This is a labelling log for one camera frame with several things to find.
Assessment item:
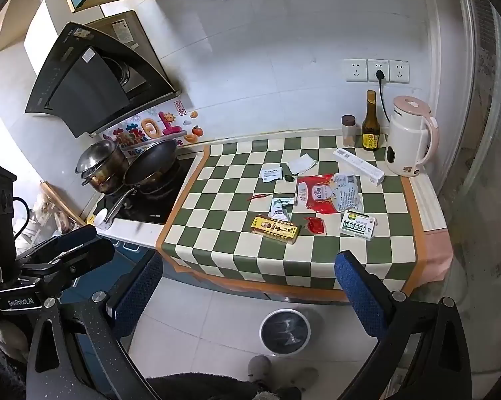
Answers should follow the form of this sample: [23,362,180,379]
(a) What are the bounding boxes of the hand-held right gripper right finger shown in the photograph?
[334,251,473,400]

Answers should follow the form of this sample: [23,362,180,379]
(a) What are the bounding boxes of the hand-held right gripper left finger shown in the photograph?
[27,250,164,400]

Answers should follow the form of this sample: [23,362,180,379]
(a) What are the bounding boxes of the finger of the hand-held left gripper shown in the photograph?
[19,237,116,297]
[16,224,98,266]

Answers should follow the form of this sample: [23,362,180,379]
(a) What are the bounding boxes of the green white medicine box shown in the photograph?
[340,211,377,241]

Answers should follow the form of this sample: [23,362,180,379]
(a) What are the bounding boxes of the round white trash bin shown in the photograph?
[259,309,311,357]

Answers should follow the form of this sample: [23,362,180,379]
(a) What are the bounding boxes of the clear printed plastic wrapper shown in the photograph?
[331,174,363,213]

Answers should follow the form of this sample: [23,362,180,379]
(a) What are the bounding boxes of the yellow box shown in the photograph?
[250,215,302,244]

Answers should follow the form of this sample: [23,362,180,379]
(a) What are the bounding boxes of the red plastic food bag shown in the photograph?
[296,174,338,214]

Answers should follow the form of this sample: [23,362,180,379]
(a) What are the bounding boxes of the green white sachet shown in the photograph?
[268,196,297,221]

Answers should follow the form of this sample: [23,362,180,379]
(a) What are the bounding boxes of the long white carton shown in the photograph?
[333,147,385,185]

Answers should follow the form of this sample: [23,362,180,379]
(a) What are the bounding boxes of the white tissue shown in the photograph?
[286,153,318,174]

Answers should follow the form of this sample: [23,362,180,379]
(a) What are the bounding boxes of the person's left forearm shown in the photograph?
[0,324,31,363]

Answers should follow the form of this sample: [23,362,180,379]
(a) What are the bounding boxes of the small white bowl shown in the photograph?
[93,208,112,230]

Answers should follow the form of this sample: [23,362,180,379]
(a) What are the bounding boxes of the steel pot with lid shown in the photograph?
[75,139,130,194]

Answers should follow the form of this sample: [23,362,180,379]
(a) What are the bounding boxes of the black cooktop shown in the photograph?
[94,156,204,225]

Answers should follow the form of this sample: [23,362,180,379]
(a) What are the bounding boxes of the pink underlay cloth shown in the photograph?
[420,228,454,285]

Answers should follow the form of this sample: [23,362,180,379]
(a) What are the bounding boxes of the black frying pan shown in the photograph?
[104,139,180,223]

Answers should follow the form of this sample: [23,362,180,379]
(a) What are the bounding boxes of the green white checkered mat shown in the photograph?
[156,135,428,303]

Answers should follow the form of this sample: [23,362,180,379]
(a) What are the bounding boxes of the person's black pants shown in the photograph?
[146,373,301,400]

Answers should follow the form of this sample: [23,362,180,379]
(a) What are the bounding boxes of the grey slipper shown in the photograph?
[248,355,272,384]

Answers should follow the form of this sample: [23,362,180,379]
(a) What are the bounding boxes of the black range hood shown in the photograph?
[24,10,181,139]

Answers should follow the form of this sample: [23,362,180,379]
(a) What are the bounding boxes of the brown lid spice jar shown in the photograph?
[341,114,356,147]

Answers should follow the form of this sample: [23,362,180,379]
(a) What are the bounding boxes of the dark glass sauce bottle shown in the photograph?
[362,90,380,152]

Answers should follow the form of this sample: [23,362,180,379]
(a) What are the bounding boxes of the white pink electric kettle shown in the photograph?
[384,95,440,178]

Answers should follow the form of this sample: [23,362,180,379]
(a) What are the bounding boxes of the glass sliding door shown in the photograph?
[434,0,501,400]

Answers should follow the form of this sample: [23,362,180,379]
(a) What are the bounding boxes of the colourful wall stickers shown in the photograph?
[102,100,203,151]

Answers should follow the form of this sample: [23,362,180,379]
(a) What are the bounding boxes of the black plug with cable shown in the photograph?
[374,71,391,134]

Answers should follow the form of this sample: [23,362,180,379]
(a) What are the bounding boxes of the white wall socket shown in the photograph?
[367,59,390,83]
[344,59,368,83]
[389,60,411,84]

